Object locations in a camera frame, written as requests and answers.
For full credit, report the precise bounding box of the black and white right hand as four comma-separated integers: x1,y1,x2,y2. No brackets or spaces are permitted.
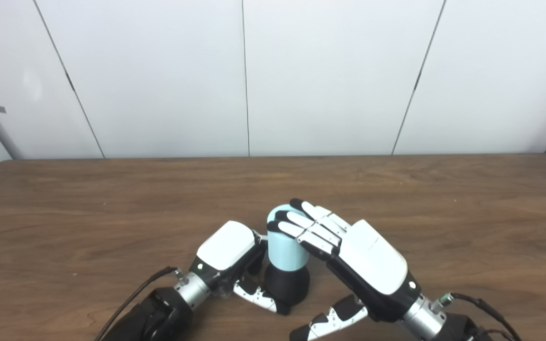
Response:
267,198,423,341

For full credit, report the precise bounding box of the black and white left hand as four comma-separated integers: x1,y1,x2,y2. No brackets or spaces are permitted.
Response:
189,221,291,316

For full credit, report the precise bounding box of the light blue cylinder cup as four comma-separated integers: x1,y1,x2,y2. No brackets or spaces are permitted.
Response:
267,204,310,272

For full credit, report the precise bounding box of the black funnel-shaped nozzle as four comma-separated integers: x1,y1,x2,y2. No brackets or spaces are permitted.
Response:
264,264,310,306

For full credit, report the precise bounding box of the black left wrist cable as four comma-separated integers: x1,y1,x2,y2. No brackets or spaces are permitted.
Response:
94,266,181,341

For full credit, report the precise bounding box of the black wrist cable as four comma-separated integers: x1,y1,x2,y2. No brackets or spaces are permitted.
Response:
437,293,522,341
94,266,181,341

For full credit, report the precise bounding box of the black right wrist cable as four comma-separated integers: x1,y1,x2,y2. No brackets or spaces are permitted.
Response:
437,293,522,341

